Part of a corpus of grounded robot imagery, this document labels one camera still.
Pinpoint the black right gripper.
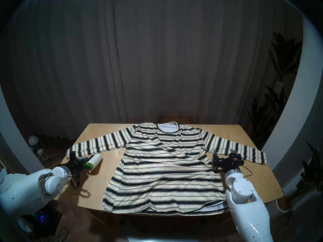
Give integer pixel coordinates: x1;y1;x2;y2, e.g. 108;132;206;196
212;149;245;172

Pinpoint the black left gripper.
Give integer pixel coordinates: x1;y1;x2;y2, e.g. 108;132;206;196
66;151;88;177

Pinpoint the green handled white lint roller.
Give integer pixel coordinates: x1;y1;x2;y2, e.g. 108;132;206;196
78;154;102;170

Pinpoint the black cream striped long-sleeve top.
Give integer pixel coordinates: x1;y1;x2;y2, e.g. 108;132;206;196
66;121;267;216

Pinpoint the white curved pillar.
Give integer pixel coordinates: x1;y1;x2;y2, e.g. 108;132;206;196
0;85;48;174
261;15;323;171

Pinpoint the black computer with glowing fans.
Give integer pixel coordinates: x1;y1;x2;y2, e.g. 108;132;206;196
24;206;63;237

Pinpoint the white plant pot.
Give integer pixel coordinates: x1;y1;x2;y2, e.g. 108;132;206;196
276;194;290;213

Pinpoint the small dark potted plant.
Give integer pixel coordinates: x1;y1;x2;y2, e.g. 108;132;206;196
285;140;323;201

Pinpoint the tall dark leafy plant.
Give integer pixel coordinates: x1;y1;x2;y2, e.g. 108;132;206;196
246;31;303;148

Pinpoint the grey pleated curtain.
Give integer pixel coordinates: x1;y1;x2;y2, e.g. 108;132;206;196
0;0;303;141

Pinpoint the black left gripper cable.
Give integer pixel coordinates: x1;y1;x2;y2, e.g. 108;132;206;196
69;175;81;190

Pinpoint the white floor cable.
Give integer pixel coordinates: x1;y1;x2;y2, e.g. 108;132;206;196
37;143;52;167

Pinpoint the black floor cable loop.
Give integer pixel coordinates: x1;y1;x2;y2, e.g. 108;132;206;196
58;226;70;242

